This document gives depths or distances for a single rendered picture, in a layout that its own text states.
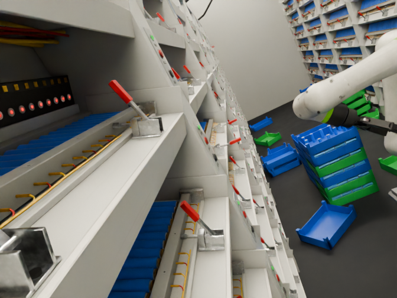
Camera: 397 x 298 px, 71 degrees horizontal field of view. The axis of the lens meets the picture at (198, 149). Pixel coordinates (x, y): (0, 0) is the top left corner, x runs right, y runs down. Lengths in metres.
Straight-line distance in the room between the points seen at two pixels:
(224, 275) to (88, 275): 0.26
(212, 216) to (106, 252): 0.35
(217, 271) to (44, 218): 0.26
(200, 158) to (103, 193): 0.35
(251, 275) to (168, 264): 0.32
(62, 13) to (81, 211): 0.20
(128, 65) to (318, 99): 0.67
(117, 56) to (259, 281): 0.54
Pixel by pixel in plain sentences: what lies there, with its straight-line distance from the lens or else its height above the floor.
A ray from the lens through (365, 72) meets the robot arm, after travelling 1.10.
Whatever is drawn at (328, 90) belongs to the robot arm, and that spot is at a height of 0.90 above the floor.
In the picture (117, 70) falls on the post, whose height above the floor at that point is 1.23.
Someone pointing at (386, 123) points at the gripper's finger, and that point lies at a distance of 1.20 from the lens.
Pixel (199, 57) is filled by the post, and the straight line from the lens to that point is 1.93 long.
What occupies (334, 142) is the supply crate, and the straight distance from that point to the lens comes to 1.84.
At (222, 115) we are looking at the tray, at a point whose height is 0.94.
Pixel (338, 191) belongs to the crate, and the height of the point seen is 0.10.
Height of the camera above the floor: 1.16
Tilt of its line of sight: 14 degrees down
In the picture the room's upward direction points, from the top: 28 degrees counter-clockwise
